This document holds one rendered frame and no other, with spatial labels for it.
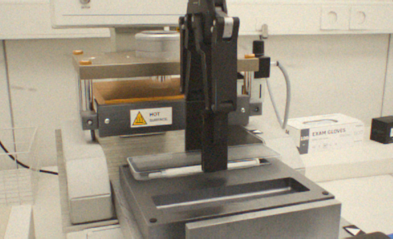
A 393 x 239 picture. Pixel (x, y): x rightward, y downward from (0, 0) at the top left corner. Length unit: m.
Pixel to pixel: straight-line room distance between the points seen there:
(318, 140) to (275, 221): 0.86
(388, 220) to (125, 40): 0.66
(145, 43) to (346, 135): 0.78
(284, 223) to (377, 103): 1.24
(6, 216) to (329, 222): 0.57
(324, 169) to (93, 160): 0.73
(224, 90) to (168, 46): 0.24
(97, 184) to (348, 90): 1.12
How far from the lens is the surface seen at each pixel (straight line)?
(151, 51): 0.67
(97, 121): 0.60
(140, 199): 0.45
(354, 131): 1.32
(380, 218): 1.02
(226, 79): 0.44
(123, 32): 0.85
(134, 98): 0.63
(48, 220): 0.98
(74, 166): 0.56
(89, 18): 0.82
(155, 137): 0.88
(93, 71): 0.60
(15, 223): 0.79
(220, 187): 0.48
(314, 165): 1.15
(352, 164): 1.20
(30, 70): 1.26
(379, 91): 1.60
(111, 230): 0.55
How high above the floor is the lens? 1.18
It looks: 14 degrees down
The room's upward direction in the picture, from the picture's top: straight up
